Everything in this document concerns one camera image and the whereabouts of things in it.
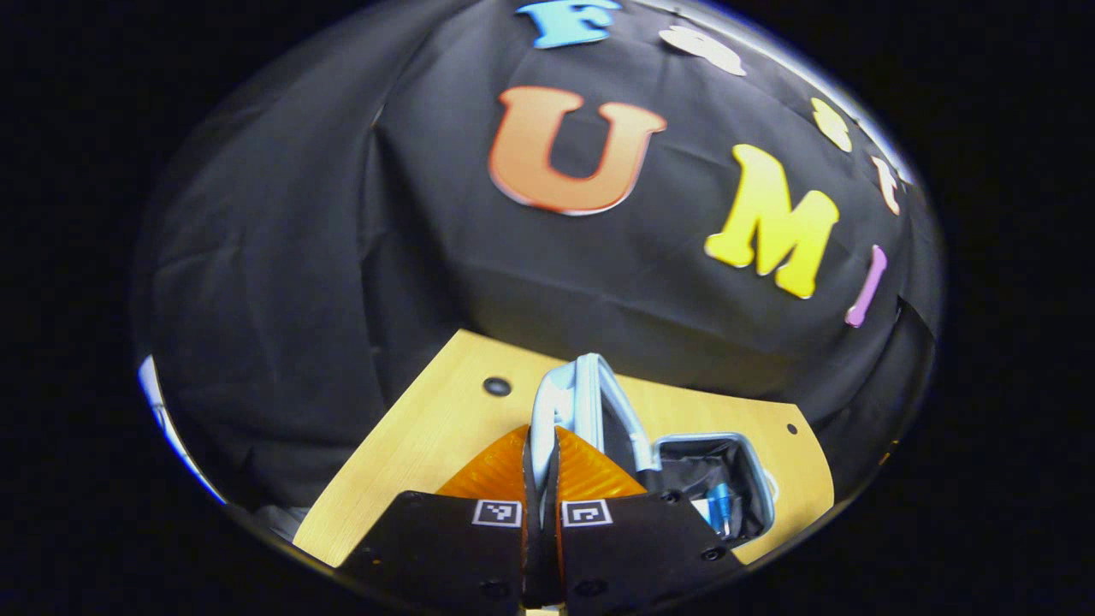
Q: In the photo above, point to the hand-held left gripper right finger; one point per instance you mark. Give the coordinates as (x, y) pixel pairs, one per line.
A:
(633, 547)

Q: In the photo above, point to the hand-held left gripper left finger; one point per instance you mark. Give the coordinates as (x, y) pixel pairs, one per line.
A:
(445, 547)

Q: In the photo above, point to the blue-capped skin care bottle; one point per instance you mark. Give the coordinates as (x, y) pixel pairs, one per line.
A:
(720, 505)

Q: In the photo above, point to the light blue suitcase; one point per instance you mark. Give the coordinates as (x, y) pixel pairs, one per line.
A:
(590, 402)

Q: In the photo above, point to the black backdrop cloth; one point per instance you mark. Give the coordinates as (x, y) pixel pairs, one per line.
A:
(342, 214)

